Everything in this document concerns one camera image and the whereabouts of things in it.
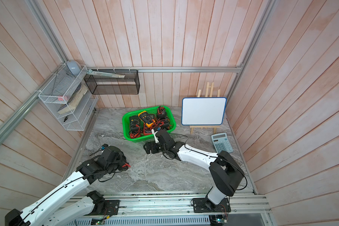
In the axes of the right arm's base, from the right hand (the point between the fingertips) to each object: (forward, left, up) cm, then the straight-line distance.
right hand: (149, 145), depth 85 cm
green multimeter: (+13, +12, -3) cm, 18 cm away
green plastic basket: (+19, +20, -4) cm, 28 cm away
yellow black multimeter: (+21, +4, +1) cm, 22 cm away
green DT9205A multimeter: (+21, -7, -2) cm, 22 cm away
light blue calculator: (+9, -49, -11) cm, 51 cm away
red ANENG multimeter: (+13, +3, -3) cm, 14 cm away
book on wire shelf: (+17, +43, +22) cm, 51 cm away
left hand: (-10, +14, -1) cm, 17 cm away
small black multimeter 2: (-15, +11, +1) cm, 19 cm away
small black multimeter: (+27, -6, 0) cm, 28 cm away
